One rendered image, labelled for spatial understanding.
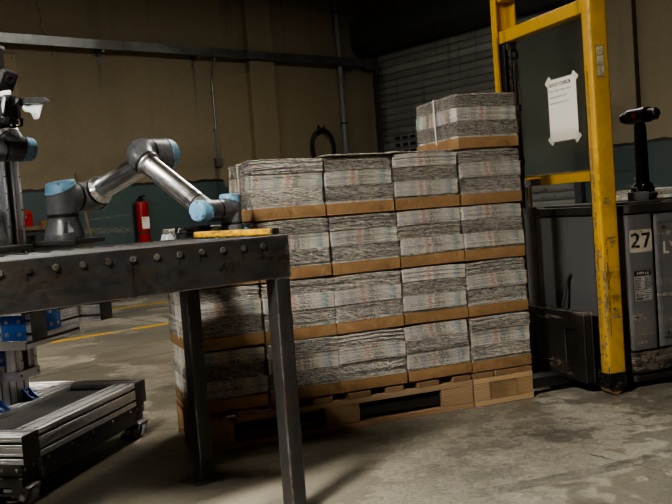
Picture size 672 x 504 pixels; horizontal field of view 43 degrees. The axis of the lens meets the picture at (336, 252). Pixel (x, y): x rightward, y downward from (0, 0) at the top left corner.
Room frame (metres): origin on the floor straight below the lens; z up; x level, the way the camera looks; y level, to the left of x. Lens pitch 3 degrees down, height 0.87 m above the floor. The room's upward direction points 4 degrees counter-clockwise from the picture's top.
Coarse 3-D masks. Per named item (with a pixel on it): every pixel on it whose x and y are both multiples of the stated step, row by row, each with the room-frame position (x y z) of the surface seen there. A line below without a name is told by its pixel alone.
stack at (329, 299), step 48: (288, 240) 3.21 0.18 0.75; (336, 240) 3.28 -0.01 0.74; (384, 240) 3.35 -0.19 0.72; (432, 240) 3.43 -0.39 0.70; (240, 288) 3.14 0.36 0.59; (336, 288) 3.27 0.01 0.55; (384, 288) 3.34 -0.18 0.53; (432, 288) 3.42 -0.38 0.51; (336, 336) 3.28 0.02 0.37; (384, 336) 3.34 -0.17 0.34; (432, 336) 3.41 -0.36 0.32; (240, 384) 3.13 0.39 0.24; (432, 384) 3.40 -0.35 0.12; (240, 432) 3.26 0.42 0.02
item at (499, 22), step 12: (492, 0) 4.15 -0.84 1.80; (492, 12) 4.16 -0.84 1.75; (504, 12) 4.20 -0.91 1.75; (492, 24) 4.16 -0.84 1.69; (504, 24) 4.20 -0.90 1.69; (492, 36) 4.17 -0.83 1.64; (504, 48) 4.12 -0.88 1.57; (504, 60) 4.12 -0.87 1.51; (504, 72) 4.12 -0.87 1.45; (504, 84) 4.13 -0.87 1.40; (528, 300) 4.13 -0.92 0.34
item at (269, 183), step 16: (256, 160) 3.17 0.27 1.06; (272, 160) 3.20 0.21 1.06; (288, 160) 3.21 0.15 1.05; (304, 160) 3.23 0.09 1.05; (320, 160) 3.25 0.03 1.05; (256, 176) 3.17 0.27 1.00; (272, 176) 3.19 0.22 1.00; (288, 176) 3.21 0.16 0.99; (304, 176) 3.24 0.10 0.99; (320, 176) 3.26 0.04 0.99; (256, 192) 3.17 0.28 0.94; (272, 192) 3.19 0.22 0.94; (288, 192) 3.21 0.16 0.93; (304, 192) 3.24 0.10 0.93; (320, 192) 3.26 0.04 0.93; (256, 208) 3.17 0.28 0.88
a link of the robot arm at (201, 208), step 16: (144, 144) 3.07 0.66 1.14; (128, 160) 3.06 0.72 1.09; (144, 160) 3.02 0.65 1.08; (160, 176) 2.98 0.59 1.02; (176, 176) 2.98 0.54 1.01; (176, 192) 2.94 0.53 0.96; (192, 192) 2.93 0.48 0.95; (192, 208) 2.88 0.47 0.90; (208, 208) 2.87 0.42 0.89; (224, 208) 2.94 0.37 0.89
